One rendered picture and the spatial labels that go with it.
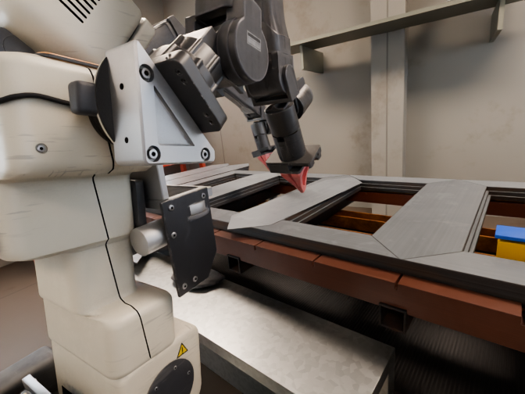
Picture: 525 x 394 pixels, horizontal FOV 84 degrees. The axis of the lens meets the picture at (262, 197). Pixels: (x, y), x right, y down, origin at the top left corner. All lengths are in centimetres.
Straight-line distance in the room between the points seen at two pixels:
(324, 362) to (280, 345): 10
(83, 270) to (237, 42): 36
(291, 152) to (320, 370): 42
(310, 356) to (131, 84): 57
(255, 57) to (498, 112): 321
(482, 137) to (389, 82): 102
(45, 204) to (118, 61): 20
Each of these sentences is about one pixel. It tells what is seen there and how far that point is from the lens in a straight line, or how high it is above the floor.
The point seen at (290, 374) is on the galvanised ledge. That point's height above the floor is 68.
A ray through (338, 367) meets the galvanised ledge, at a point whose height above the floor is 68.
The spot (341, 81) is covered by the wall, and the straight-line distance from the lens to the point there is 367.
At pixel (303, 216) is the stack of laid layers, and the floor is 84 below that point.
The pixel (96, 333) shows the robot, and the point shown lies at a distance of 51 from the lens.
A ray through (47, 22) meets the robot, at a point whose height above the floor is 128.
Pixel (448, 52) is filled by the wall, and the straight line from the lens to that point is 352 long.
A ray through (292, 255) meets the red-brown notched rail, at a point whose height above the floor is 83.
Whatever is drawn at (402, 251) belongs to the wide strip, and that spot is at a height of 85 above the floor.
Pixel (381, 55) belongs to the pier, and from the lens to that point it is 333.
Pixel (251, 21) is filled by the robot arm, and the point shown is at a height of 127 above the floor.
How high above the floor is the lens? 115
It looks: 15 degrees down
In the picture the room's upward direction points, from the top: 6 degrees counter-clockwise
